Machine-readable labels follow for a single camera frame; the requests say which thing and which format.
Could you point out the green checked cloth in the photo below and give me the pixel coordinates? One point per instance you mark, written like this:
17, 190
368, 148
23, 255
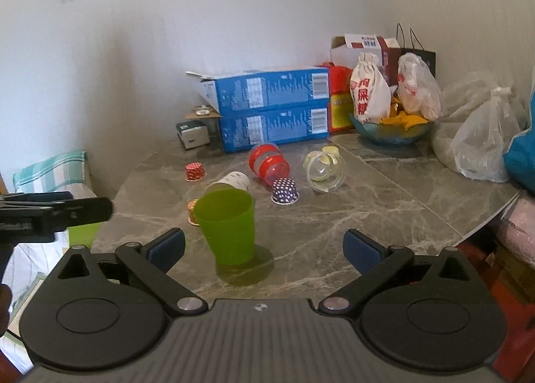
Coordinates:
50, 170

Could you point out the clear plastic bag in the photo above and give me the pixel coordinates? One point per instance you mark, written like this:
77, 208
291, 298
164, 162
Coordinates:
468, 92
485, 136

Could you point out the navy dotted paper baking cup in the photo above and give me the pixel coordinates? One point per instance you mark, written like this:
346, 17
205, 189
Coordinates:
285, 191

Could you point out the clear plastic cup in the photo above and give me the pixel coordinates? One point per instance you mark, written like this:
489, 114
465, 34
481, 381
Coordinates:
325, 170

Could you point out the white patterned paper cup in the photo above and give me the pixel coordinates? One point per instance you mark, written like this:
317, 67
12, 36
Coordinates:
232, 181

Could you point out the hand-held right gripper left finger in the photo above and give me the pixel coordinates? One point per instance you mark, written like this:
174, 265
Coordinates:
168, 247

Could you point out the blue cardboard box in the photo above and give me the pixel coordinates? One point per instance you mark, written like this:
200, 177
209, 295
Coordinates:
267, 89
273, 127

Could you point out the white plastic bag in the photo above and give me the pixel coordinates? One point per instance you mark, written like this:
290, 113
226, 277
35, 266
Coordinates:
418, 86

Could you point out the orange paper baking cup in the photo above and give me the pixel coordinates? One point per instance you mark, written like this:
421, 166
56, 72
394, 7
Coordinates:
193, 212

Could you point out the red box with yellow label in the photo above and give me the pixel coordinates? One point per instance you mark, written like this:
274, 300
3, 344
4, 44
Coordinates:
340, 103

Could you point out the blue fabric bag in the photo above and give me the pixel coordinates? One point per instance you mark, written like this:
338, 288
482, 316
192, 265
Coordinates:
522, 149

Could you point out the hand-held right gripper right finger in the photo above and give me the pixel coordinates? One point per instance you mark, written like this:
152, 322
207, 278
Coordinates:
358, 250

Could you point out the green plastic cup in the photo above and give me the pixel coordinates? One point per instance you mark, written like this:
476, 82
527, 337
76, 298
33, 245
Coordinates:
228, 226

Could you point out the blue glass bowl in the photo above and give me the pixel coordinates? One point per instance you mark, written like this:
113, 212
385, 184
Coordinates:
388, 133

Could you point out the red dotted paper baking cup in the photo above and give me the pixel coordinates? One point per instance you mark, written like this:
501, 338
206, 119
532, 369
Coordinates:
195, 172

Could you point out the pink bundle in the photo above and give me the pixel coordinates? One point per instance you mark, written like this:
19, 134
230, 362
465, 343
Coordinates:
518, 220

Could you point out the small grey and white device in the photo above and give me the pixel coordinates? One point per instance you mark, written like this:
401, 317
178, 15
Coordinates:
192, 135

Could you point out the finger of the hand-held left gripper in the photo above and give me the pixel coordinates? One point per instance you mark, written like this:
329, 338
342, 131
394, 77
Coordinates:
90, 210

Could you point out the brown cardboard box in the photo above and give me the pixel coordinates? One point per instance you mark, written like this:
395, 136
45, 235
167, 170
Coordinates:
205, 115

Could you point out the white and red cardboard box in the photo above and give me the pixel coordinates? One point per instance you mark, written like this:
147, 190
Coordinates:
361, 43

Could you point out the red transparent plastic cup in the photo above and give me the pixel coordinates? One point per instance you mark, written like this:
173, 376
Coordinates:
268, 162

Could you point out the yellow snack packets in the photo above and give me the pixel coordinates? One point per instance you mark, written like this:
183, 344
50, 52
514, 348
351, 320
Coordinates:
405, 120

